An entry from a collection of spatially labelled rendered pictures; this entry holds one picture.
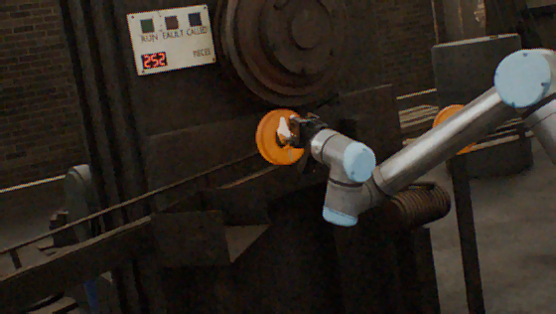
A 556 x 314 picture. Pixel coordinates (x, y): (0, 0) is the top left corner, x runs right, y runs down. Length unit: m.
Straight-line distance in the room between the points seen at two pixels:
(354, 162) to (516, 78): 0.45
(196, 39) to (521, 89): 1.11
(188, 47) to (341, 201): 0.76
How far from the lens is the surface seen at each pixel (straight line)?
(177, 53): 2.35
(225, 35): 2.28
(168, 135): 2.29
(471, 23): 6.61
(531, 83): 1.63
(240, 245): 1.94
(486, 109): 1.84
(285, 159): 2.14
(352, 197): 1.90
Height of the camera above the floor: 1.10
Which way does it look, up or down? 9 degrees down
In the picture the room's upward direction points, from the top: 9 degrees counter-clockwise
